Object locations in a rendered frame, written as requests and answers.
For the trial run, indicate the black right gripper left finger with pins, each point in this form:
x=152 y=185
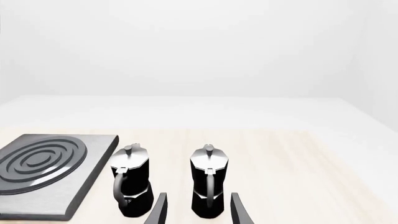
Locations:
x=158 y=212

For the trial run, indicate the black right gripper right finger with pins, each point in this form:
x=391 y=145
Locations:
x=240 y=213

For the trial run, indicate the flat black stove plate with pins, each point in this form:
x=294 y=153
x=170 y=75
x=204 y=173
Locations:
x=46 y=168

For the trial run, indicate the black moka pot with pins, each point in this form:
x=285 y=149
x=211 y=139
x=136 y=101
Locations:
x=207 y=184
x=133 y=184

